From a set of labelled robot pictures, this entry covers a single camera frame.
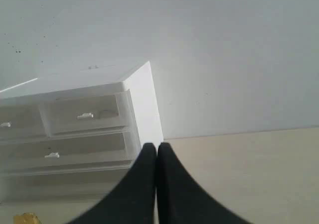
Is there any clear wide middle drawer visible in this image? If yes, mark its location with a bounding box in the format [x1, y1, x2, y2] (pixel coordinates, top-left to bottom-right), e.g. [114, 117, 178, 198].
[0, 132, 138, 173]

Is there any yellow sponge block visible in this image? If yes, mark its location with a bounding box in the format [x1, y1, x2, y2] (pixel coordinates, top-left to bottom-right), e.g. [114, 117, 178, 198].
[13, 212, 41, 224]

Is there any clear wide bottom drawer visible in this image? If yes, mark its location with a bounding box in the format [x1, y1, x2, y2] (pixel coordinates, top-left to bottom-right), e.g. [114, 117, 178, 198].
[0, 169, 128, 203]

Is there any white plastic drawer cabinet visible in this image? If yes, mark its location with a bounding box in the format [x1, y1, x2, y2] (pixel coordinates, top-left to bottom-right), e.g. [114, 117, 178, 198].
[0, 61, 164, 202]

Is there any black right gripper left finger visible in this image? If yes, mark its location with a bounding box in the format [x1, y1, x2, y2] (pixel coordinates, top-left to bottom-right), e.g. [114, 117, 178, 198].
[70, 143, 157, 224]

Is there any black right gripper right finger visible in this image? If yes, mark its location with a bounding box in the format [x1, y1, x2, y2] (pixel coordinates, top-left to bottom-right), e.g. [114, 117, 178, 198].
[156, 142, 248, 224]

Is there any clear wide drawer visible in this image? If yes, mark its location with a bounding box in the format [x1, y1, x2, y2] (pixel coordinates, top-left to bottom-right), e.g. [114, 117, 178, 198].
[0, 169, 128, 203]
[0, 132, 138, 173]

